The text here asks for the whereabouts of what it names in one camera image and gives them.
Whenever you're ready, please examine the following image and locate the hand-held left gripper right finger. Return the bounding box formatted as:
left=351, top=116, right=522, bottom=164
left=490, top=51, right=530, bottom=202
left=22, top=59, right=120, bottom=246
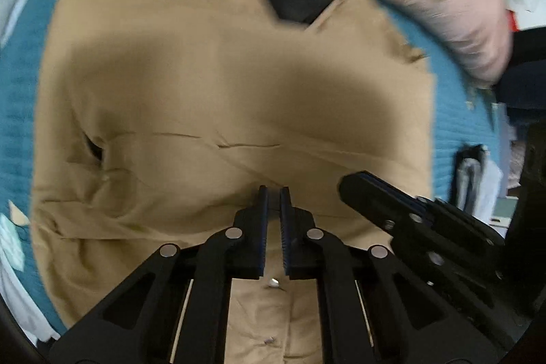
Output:
left=280, top=186, right=500, bottom=364

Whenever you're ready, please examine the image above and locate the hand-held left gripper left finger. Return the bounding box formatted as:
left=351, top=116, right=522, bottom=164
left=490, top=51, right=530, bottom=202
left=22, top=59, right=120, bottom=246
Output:
left=49, top=185, right=269, bottom=364

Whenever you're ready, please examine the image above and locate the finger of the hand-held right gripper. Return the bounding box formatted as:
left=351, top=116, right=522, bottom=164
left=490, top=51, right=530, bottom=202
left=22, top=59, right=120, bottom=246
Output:
left=339, top=171, right=432, bottom=239

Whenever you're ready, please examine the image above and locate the tan jacket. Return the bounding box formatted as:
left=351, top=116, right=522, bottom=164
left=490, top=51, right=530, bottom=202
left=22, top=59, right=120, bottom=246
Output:
left=30, top=0, right=436, bottom=364

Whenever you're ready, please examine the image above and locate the red and white box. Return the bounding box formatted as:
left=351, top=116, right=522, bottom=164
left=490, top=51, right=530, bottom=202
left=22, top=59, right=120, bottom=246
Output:
left=505, top=0, right=546, bottom=34

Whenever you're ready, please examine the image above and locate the teal quilted blanket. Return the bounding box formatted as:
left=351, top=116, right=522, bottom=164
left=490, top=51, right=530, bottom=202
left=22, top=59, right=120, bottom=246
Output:
left=0, top=0, right=513, bottom=343

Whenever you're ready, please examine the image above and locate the white cloth with black strap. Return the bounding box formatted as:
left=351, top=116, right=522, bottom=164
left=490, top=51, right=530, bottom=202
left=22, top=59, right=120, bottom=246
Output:
left=451, top=144, right=505, bottom=216

